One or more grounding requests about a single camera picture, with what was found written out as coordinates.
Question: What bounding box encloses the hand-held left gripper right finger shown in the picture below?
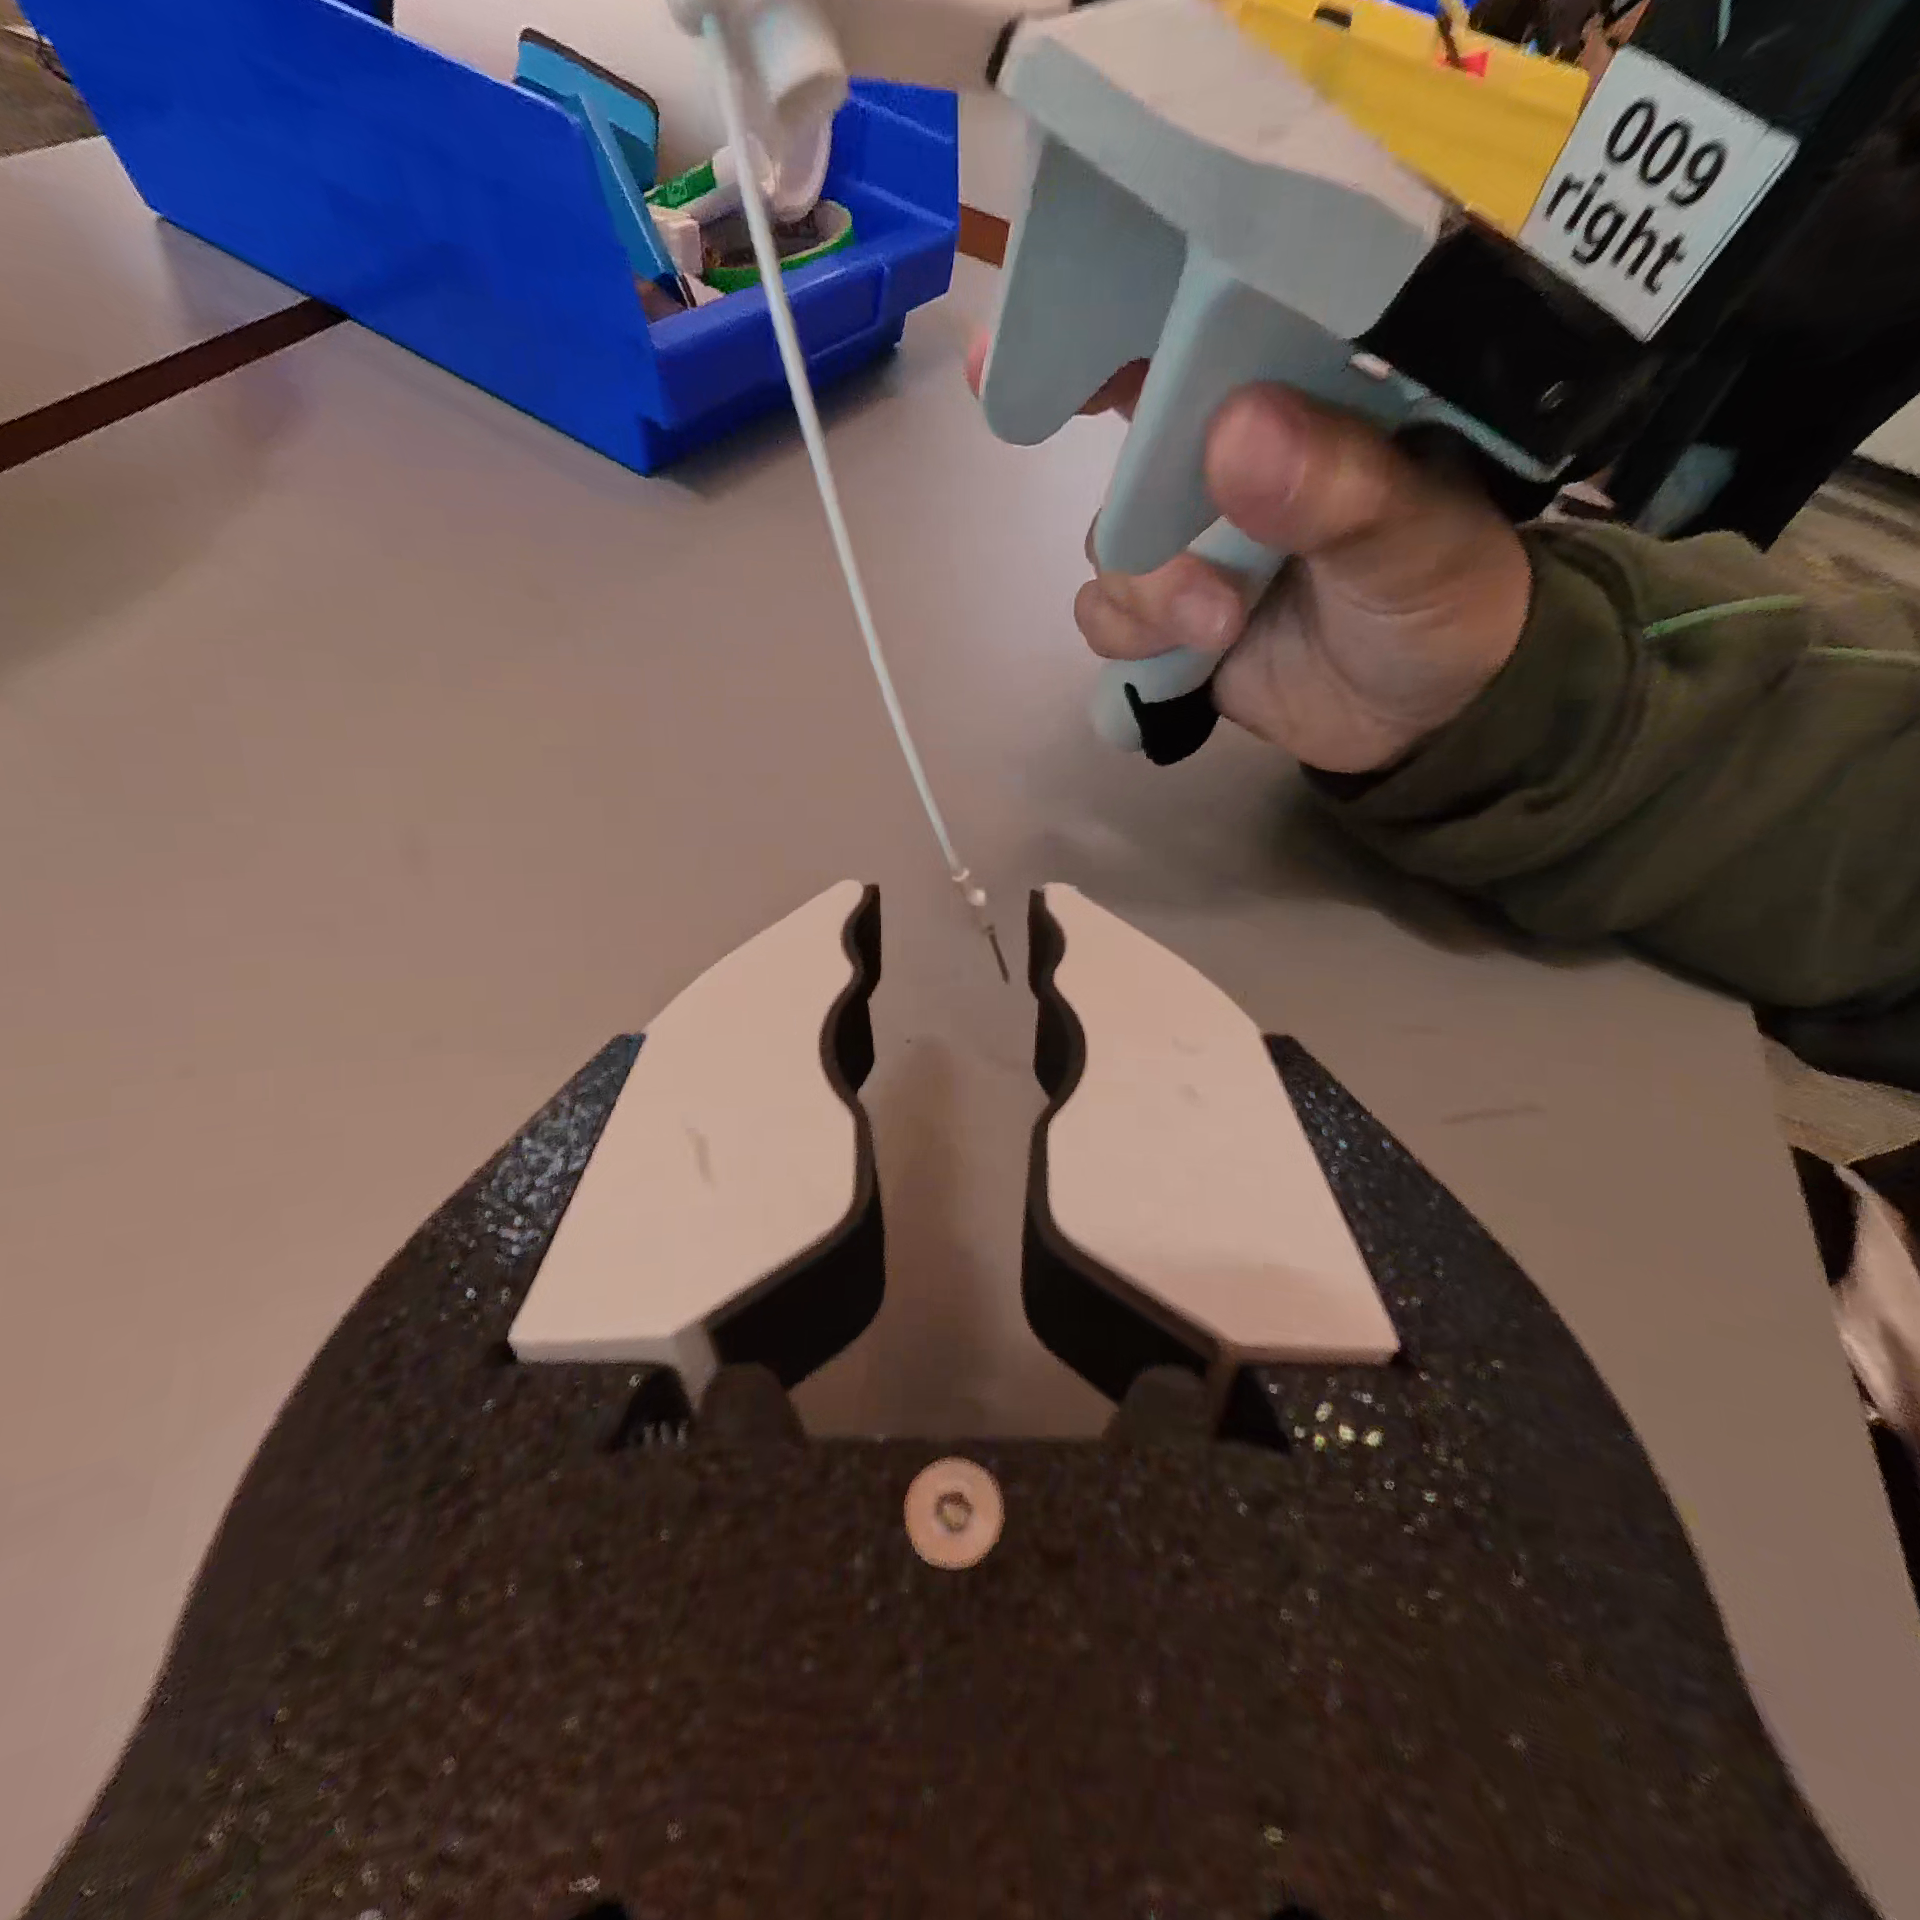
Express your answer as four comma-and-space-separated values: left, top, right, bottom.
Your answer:
1025, 882, 1403, 1413

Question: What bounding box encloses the person's right hand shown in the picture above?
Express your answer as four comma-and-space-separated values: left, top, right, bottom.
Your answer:
964, 333, 1536, 778

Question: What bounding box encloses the blue box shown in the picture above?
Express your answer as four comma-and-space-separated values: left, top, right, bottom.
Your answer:
514, 29, 673, 291

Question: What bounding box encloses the black and white cloth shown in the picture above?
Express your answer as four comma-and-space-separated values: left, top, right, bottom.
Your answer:
1793, 1148, 1920, 1464

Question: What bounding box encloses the white foam cylinder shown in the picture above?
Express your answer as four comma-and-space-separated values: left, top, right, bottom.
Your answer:
393, 0, 725, 182

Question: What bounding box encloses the yellow plastic bin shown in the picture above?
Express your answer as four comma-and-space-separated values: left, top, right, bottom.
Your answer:
1224, 0, 1594, 231

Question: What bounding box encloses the blue plastic bin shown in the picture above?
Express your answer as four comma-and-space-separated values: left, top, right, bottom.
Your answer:
24, 0, 963, 478

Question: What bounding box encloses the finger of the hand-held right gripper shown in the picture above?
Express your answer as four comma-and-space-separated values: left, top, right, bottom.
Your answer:
978, 15, 1451, 452
834, 0, 1082, 90

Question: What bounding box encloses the person's right forearm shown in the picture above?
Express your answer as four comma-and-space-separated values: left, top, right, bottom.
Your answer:
1304, 516, 1920, 1055

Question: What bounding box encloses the green tape roll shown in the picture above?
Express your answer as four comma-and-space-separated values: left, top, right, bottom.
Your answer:
697, 202, 860, 298

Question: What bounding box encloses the white plug with thin cable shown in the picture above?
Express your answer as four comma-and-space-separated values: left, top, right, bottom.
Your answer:
667, 0, 1013, 988

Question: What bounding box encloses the green and white tube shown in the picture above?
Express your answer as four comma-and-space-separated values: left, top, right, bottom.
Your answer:
648, 150, 752, 222

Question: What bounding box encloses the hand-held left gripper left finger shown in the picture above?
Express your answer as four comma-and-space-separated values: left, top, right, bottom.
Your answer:
507, 882, 887, 1402

